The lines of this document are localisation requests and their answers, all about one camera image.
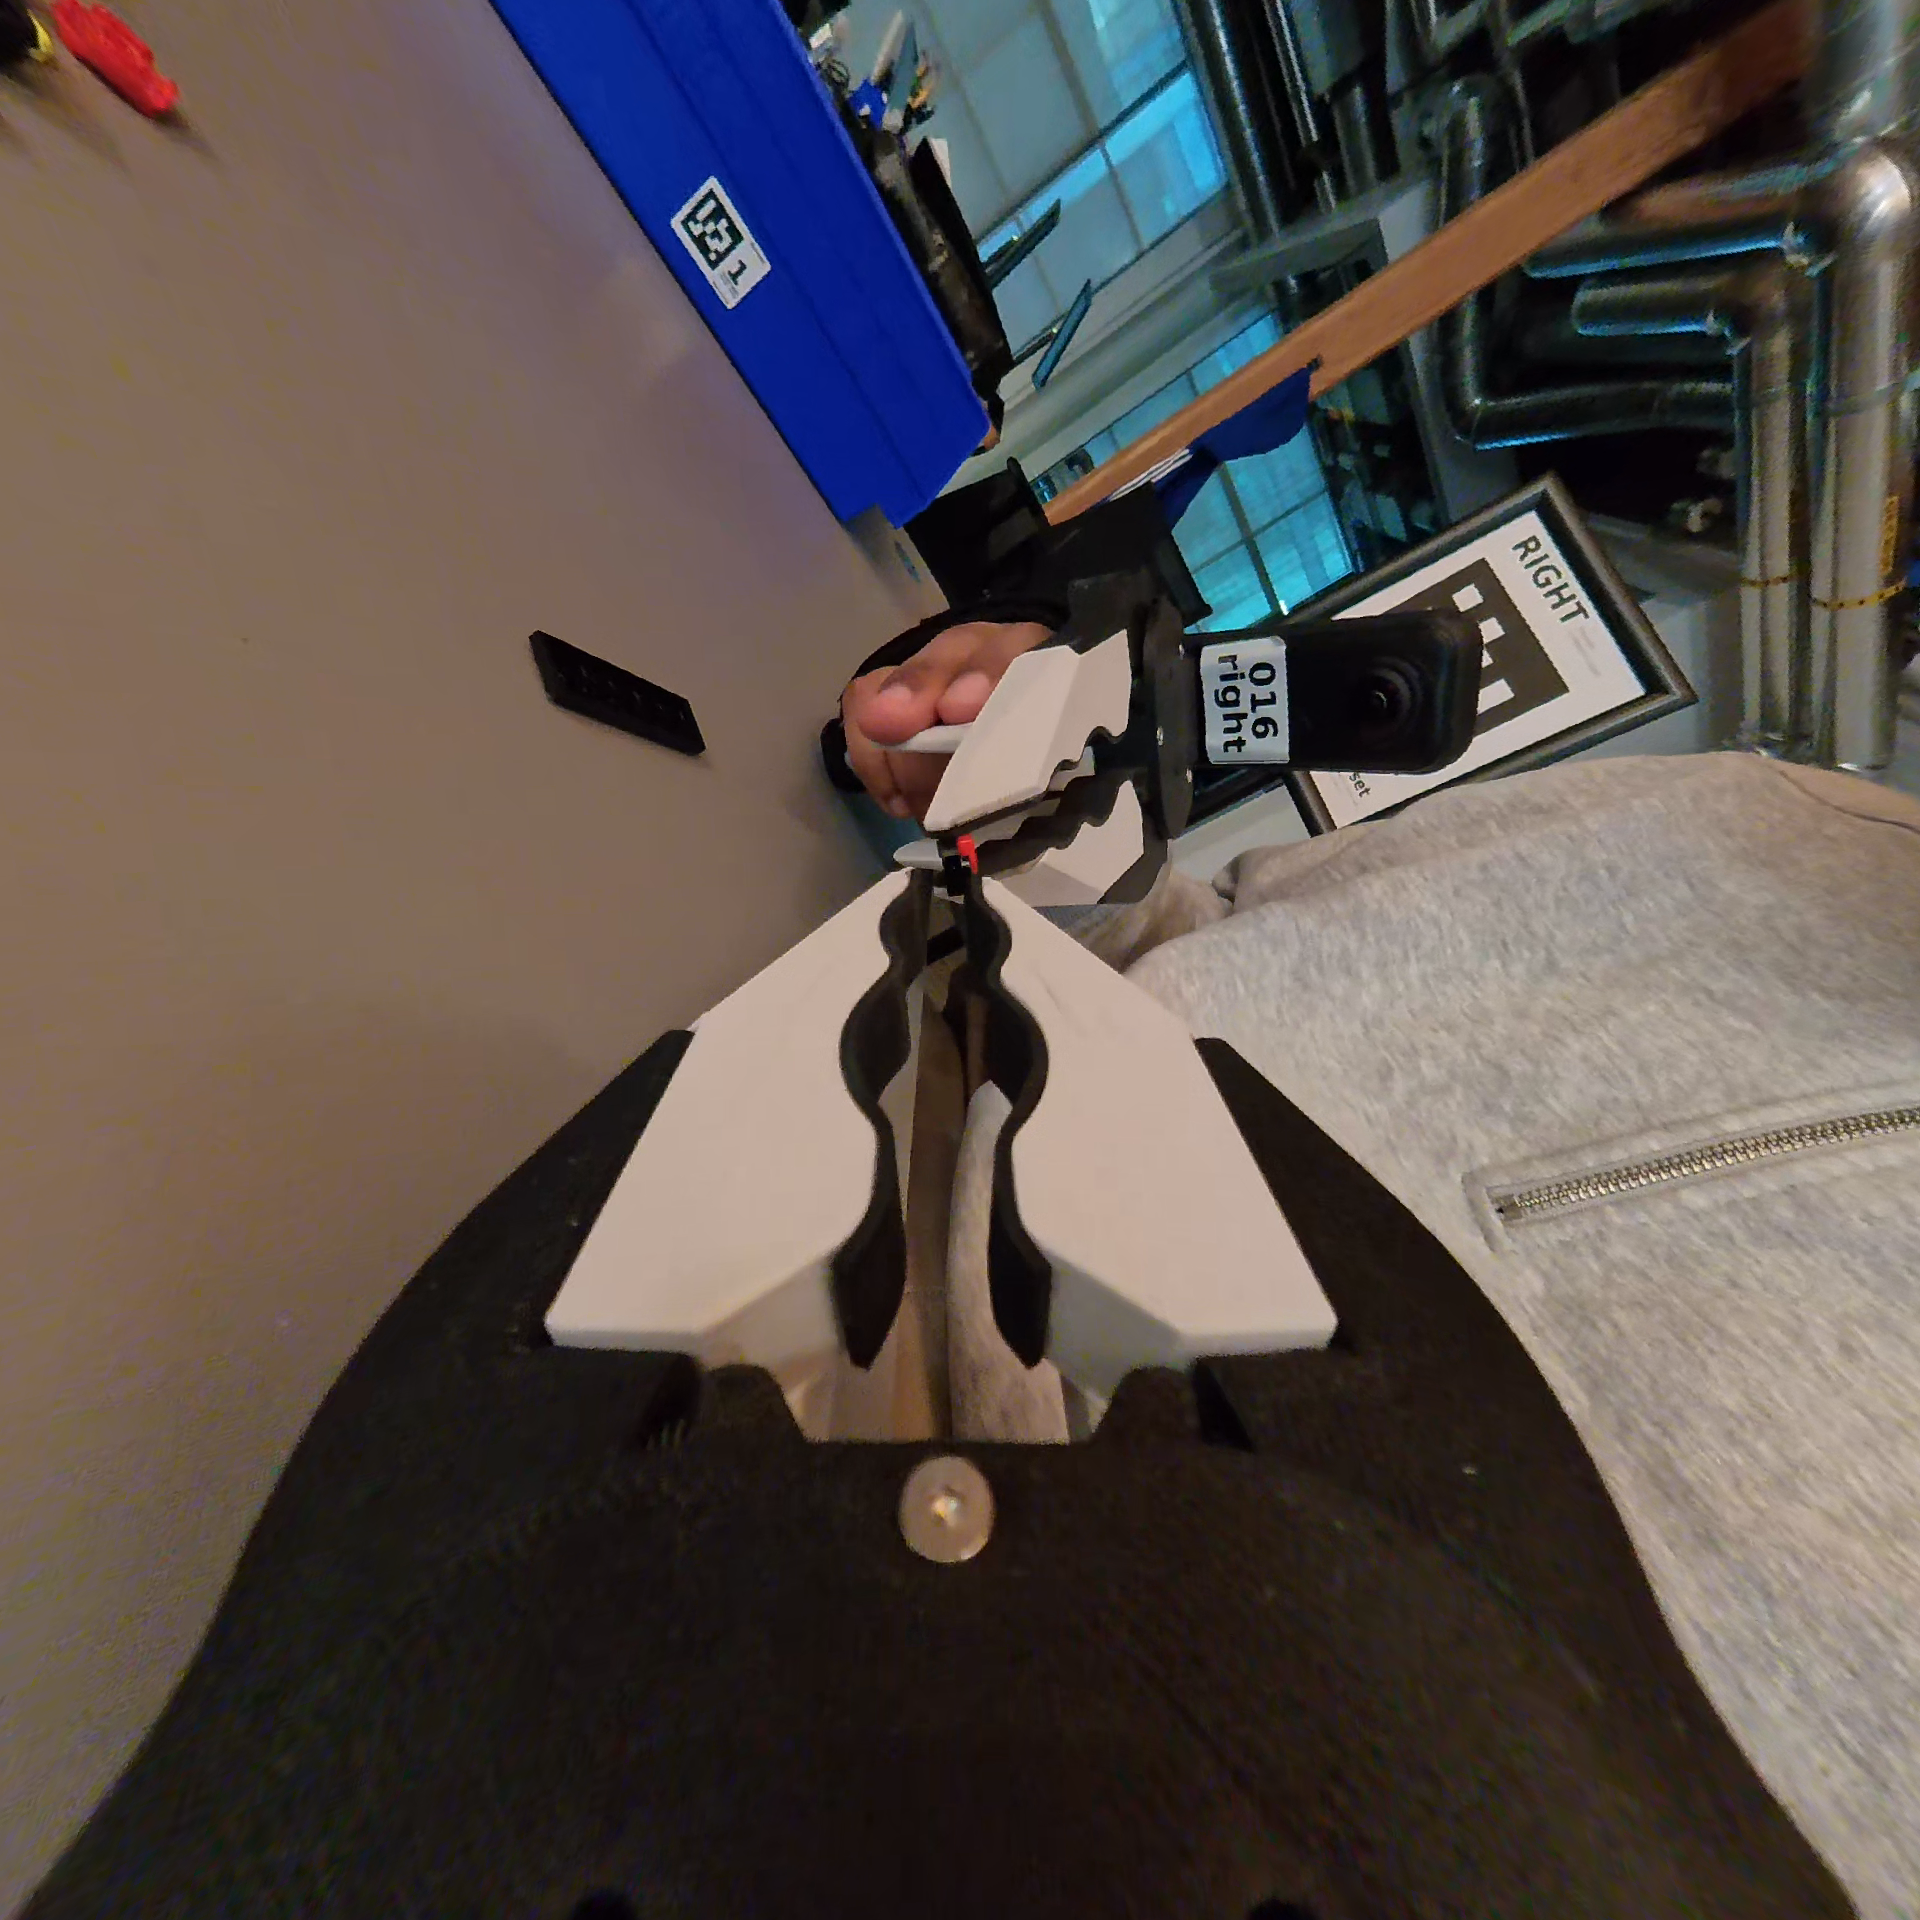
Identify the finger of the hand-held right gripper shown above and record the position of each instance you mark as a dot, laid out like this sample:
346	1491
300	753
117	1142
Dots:
1035	722
1086	853

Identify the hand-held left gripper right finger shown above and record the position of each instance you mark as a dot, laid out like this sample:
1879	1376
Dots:
1153	1199

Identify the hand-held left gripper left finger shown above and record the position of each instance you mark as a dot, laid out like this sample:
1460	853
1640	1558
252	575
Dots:
708	1185

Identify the small red lego piece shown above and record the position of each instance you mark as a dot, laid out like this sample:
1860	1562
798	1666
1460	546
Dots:
960	853

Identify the black lego plate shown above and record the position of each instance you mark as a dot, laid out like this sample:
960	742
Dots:
617	693

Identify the person's right hand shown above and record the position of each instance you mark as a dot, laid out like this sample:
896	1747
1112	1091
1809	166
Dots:
911	704

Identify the grey sweatshirt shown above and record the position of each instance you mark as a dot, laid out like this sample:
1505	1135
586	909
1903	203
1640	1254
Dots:
1578	1050

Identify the wooden beam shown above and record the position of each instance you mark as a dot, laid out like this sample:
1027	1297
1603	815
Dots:
1498	210

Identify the metal ventilation pipes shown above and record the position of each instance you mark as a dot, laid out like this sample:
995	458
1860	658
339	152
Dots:
1840	375

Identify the blue storage bin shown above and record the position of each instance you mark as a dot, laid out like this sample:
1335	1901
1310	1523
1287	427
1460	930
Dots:
749	195

